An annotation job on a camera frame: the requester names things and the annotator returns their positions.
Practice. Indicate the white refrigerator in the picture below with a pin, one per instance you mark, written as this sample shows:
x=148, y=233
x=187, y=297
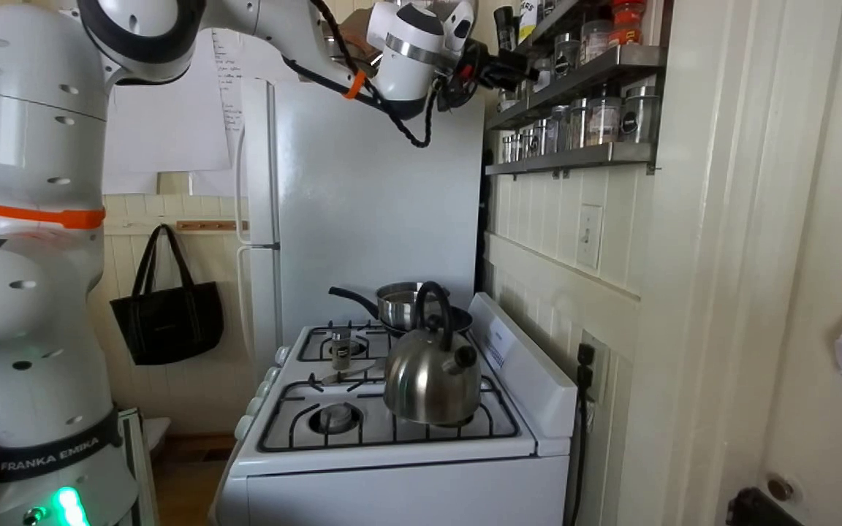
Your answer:
x=362, y=204

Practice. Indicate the brass door knob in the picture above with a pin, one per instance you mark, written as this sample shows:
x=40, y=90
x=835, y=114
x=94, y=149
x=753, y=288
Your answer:
x=780, y=488

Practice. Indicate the handwritten paper list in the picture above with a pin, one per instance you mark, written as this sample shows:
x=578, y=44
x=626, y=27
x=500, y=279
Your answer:
x=229, y=80

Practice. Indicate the glass spice jar steel lid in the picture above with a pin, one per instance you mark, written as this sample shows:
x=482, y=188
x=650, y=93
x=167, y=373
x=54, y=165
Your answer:
x=595, y=42

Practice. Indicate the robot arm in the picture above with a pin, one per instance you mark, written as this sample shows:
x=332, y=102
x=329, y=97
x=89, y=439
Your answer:
x=33, y=183

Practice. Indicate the stove knob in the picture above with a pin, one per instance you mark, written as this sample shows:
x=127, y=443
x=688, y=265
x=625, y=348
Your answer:
x=243, y=427
x=272, y=375
x=254, y=406
x=283, y=356

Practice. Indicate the red lid spice jar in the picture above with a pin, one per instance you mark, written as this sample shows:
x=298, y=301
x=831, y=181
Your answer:
x=627, y=22

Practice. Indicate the black pepper grinder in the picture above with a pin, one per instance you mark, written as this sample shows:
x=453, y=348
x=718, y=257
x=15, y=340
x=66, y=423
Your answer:
x=503, y=29

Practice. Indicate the stove burner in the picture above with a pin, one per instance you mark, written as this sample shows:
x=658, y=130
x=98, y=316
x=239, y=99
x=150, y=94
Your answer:
x=494, y=420
x=319, y=343
x=333, y=418

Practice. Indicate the small spice bottle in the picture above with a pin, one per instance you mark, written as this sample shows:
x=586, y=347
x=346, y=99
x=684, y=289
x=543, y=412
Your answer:
x=340, y=349

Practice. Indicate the metal spice shelf rack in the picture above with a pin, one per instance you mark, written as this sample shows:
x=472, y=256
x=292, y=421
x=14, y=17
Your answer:
x=574, y=157

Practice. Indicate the white door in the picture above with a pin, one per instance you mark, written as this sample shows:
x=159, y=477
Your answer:
x=823, y=409

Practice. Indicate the white light switch plate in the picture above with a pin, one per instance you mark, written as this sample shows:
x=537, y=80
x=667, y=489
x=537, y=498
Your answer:
x=590, y=237

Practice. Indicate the black tote bag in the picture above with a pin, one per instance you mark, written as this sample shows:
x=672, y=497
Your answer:
x=169, y=325

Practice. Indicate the white wall socket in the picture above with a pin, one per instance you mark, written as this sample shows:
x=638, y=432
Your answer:
x=599, y=369

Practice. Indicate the row of small spice jars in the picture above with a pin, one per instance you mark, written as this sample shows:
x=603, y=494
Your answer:
x=531, y=139

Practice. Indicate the white gas stove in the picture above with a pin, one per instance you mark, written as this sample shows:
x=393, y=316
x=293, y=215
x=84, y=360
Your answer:
x=392, y=482

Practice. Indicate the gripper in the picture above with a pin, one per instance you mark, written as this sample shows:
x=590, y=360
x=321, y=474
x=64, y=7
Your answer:
x=471, y=77

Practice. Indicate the wooden hook rail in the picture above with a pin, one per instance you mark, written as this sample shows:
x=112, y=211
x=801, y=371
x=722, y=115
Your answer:
x=209, y=226

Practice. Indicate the white and yellow bottle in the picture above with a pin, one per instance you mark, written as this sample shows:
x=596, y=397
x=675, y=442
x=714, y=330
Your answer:
x=528, y=20

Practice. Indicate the white paper sheet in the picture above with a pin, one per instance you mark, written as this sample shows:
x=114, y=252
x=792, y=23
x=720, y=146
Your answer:
x=165, y=124

